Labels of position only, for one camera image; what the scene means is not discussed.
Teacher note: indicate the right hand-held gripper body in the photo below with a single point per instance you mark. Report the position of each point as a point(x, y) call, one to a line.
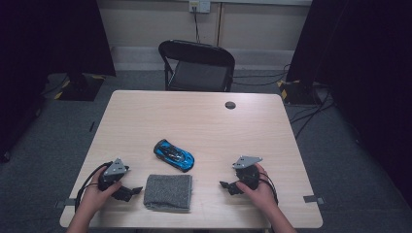
point(247, 174)

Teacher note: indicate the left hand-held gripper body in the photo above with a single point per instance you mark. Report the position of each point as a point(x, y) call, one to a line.
point(111, 171)

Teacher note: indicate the grey terry towel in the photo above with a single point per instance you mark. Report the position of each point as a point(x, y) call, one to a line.
point(168, 192)

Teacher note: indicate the blue toy car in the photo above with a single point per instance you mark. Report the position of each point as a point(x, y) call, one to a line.
point(175, 155)

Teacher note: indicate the person's right hand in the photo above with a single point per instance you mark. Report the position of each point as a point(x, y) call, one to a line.
point(262, 197)

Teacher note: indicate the person's left hand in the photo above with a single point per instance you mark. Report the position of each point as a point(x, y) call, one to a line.
point(94, 199)

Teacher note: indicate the grey tape strip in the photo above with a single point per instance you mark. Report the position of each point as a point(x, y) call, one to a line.
point(69, 203)
point(312, 199)

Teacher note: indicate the black stand base yellow stripes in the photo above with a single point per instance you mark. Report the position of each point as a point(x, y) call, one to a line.
point(299, 93)
point(81, 89)

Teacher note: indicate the black folding chair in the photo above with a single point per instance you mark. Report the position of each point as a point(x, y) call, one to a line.
point(197, 76)

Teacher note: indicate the black curtain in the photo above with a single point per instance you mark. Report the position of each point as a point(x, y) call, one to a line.
point(32, 32)
point(372, 64)

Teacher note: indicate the thin vertical wall conduit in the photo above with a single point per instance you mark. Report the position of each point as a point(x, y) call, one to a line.
point(219, 24)

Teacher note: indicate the white wall socket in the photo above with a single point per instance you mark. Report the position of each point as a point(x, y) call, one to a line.
point(199, 6)

